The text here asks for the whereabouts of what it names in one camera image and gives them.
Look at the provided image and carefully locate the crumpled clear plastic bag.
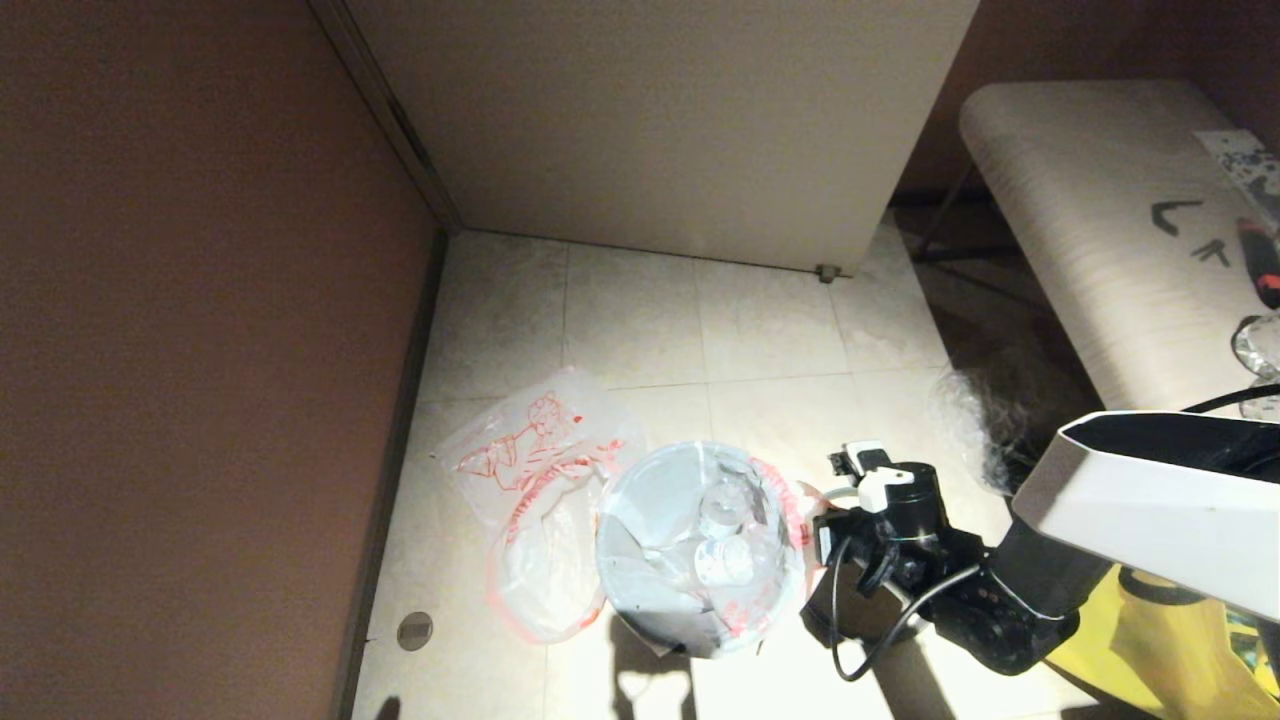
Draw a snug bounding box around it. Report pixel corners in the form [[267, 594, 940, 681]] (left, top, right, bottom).
[[928, 365, 1051, 491]]

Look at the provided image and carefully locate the black round trash bin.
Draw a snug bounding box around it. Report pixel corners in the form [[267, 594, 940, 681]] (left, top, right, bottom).
[[597, 445, 796, 661]]

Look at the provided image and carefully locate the yellow plastic bag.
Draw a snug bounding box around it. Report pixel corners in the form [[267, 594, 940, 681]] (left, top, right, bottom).
[[1040, 570, 1280, 720]]

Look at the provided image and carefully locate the black metal table leg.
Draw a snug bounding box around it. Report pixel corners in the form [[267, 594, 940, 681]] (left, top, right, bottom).
[[908, 160, 1001, 269]]

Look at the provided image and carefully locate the white wood-grain table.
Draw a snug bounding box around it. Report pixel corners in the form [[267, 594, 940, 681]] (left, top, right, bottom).
[[957, 80, 1280, 416]]

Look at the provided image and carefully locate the glass object on table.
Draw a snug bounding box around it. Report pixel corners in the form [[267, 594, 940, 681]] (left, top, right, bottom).
[[1232, 312, 1280, 376]]

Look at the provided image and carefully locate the dark baseboard strip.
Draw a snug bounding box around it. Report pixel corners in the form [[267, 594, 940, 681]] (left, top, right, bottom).
[[333, 228, 449, 720]]

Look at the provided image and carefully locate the large beige cabinet box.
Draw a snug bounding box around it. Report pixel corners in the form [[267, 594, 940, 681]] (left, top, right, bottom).
[[345, 0, 981, 277]]

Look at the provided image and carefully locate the red and black hand tool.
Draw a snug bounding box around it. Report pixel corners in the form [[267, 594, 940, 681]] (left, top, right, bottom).
[[1237, 215, 1280, 309]]

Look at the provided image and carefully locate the printed paper sheet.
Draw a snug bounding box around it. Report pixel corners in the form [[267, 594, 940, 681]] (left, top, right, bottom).
[[1195, 128, 1280, 216]]

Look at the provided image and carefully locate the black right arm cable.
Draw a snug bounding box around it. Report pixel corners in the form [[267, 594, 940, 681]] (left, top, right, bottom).
[[825, 535, 986, 683]]

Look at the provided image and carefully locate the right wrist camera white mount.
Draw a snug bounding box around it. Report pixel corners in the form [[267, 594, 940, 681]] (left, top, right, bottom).
[[828, 441, 917, 513]]

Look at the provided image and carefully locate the black angle bracket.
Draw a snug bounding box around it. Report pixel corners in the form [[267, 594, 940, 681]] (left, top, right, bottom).
[[1150, 200, 1205, 237]]

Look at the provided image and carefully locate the dark door frame strip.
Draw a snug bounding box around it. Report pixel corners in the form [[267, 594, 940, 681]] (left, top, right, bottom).
[[305, 0, 464, 234]]

